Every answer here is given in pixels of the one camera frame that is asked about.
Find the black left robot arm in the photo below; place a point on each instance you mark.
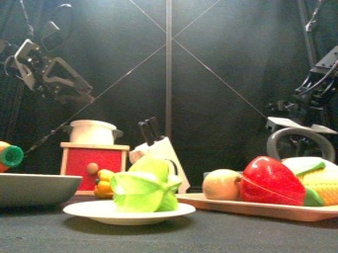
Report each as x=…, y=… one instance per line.
x=56, y=23

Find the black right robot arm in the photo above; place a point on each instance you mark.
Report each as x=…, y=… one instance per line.
x=314, y=26

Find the white toy pot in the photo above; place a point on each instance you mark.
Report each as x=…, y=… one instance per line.
x=92, y=131

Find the yellow toy corn green husk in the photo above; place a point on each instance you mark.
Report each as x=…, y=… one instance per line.
x=323, y=184

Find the red toy bell pepper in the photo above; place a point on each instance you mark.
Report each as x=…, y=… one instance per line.
x=269, y=183

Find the red wooden drawer box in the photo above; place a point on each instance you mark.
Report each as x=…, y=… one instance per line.
x=93, y=158

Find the white knife block black knives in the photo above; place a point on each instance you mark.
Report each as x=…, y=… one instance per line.
x=164, y=148

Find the wooden tray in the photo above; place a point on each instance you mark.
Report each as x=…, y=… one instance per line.
x=263, y=209

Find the yellow toy pepper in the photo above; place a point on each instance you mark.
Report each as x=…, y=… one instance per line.
x=104, y=186

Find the grey bowl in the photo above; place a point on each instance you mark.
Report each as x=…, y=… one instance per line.
x=34, y=189

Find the white plate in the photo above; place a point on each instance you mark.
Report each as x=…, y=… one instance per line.
x=96, y=212

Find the vertical metal frame pole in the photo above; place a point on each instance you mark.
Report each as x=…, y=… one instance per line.
x=168, y=66

